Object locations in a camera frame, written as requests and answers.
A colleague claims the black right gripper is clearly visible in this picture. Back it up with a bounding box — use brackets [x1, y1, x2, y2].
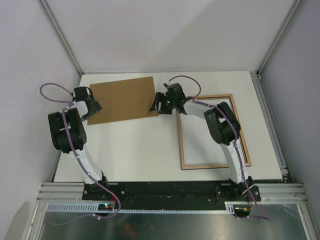
[149, 92, 177, 115]

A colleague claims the brown cardboard backing board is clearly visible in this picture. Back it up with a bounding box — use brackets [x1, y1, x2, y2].
[87, 76, 159, 125]

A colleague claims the blue wooden picture frame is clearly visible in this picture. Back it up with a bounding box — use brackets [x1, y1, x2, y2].
[176, 93, 252, 171]

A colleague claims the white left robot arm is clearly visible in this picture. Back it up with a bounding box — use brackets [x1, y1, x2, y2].
[48, 86, 111, 201]

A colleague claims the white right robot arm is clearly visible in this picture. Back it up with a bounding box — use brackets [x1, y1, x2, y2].
[149, 83, 254, 201]

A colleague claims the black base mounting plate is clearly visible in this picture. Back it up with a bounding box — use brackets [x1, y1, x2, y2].
[94, 180, 261, 210]

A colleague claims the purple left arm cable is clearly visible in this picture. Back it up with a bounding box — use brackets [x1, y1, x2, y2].
[39, 82, 123, 218]

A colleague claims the grey slotted cable duct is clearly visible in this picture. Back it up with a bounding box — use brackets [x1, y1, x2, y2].
[46, 202, 249, 214]

